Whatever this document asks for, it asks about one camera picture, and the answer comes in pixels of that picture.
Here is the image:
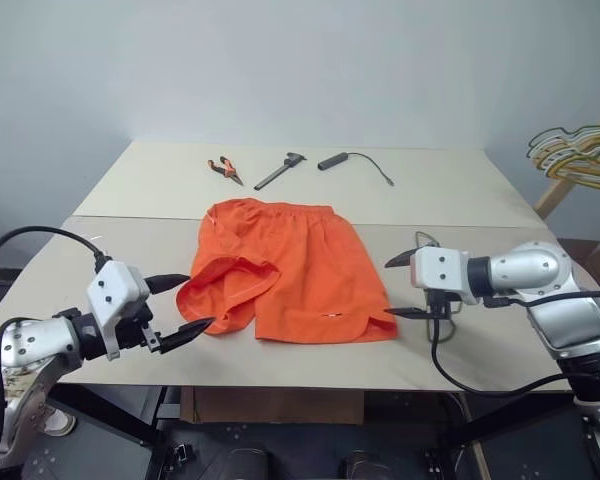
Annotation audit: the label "black caliper tool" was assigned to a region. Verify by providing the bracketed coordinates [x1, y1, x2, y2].
[252, 150, 309, 192]

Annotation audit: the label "orange-handled pliers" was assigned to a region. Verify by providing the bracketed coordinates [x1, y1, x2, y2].
[207, 155, 246, 188]

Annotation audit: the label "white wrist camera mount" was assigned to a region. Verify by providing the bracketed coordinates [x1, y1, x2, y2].
[86, 259, 151, 362]
[409, 245, 481, 306]

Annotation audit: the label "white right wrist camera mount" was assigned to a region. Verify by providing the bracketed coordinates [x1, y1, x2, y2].
[409, 245, 481, 306]

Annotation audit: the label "black adapter with cable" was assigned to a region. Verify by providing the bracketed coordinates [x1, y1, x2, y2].
[316, 151, 396, 188]

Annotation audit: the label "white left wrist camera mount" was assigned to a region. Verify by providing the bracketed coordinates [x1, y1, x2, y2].
[86, 259, 151, 362]

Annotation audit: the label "bundle of clothes hangers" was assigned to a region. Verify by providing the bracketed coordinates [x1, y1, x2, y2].
[536, 139, 600, 194]

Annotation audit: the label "bunch of wire hangers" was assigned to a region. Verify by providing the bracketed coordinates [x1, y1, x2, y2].
[529, 130, 600, 177]

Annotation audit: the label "dark rounded shape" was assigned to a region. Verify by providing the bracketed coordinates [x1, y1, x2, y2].
[223, 446, 272, 480]

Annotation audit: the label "black table frame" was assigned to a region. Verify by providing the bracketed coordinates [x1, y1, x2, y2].
[44, 384, 581, 480]

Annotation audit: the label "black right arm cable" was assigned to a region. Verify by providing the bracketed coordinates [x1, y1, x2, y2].
[429, 289, 600, 399]

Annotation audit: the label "flat cardboard sheet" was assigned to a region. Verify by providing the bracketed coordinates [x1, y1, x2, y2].
[179, 386, 367, 427]

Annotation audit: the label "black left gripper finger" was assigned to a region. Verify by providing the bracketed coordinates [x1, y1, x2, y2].
[144, 272, 192, 296]
[157, 316, 217, 356]

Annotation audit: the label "wooden clothes rack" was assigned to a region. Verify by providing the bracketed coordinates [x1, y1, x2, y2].
[531, 97, 600, 222]

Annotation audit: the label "orange shorts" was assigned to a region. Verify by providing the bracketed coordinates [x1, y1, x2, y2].
[175, 197, 399, 345]

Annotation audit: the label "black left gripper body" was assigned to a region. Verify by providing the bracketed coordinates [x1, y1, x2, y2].
[113, 298, 164, 354]

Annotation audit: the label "white tape roll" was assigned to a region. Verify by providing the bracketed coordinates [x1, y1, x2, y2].
[38, 403, 79, 437]

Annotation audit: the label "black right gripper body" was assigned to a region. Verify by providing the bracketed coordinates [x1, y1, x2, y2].
[422, 287, 456, 322]

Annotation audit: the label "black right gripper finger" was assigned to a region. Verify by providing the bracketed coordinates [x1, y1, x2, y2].
[383, 305, 431, 322]
[384, 247, 419, 270]

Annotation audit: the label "open cardboard box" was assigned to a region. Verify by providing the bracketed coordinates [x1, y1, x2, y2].
[556, 238, 600, 297]

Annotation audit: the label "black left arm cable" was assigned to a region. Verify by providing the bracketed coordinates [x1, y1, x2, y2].
[0, 225, 114, 472]

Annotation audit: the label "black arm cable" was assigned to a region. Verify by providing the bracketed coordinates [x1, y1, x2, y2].
[0, 225, 114, 472]
[429, 289, 600, 399]

